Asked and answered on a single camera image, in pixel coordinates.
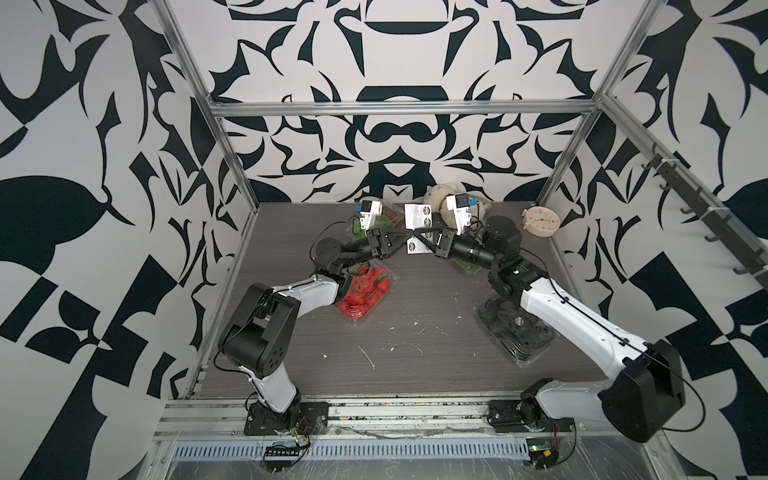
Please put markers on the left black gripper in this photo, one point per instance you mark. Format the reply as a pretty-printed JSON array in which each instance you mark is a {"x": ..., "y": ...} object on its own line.
[{"x": 372, "y": 243}]

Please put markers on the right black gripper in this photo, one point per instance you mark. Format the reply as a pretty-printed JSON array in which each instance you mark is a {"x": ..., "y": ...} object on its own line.
[{"x": 447, "y": 243}]

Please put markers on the white sticker sheet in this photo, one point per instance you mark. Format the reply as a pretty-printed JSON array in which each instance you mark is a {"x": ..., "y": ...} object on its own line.
[{"x": 417, "y": 216}]

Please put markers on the strawberry clamshell box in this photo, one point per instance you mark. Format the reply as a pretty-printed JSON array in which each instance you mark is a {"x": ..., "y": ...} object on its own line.
[{"x": 370, "y": 284}]

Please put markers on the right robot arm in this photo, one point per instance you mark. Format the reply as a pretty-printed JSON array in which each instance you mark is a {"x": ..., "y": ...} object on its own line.
[{"x": 643, "y": 385}]

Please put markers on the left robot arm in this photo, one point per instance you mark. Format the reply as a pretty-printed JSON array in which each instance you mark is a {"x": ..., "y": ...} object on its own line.
[{"x": 257, "y": 335}]

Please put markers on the green and red grape box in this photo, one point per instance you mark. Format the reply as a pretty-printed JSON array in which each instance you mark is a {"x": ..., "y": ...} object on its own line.
[{"x": 392, "y": 217}]

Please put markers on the cream plush toy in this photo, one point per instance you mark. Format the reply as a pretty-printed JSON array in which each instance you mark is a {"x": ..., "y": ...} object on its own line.
[{"x": 436, "y": 198}]

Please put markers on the right circuit board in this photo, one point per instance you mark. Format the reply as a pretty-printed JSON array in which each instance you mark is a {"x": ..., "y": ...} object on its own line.
[{"x": 542, "y": 454}]

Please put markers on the circuit board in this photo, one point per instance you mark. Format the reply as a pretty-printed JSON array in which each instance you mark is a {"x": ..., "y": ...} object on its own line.
[
  {"x": 276, "y": 458},
  {"x": 542, "y": 454}
]

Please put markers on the left circuit board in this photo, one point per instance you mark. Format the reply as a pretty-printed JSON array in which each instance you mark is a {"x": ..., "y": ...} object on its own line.
[{"x": 276, "y": 458}]

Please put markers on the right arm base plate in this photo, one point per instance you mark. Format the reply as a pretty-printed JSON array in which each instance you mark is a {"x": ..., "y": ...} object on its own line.
[{"x": 510, "y": 415}]

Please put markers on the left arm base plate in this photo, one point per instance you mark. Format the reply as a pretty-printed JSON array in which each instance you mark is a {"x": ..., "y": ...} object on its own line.
[{"x": 302, "y": 418}]

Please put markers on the aluminium frame rail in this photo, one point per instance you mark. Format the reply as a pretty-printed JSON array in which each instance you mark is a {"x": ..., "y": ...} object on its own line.
[{"x": 358, "y": 416}]

